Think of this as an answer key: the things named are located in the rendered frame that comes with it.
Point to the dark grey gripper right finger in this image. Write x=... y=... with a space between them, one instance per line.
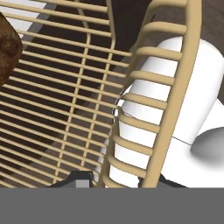
x=169 y=183

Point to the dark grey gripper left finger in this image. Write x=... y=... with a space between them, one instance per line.
x=83 y=178

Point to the brown bread loaf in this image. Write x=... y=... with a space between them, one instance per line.
x=8 y=52

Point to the white rounded object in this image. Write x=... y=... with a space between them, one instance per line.
x=198 y=87

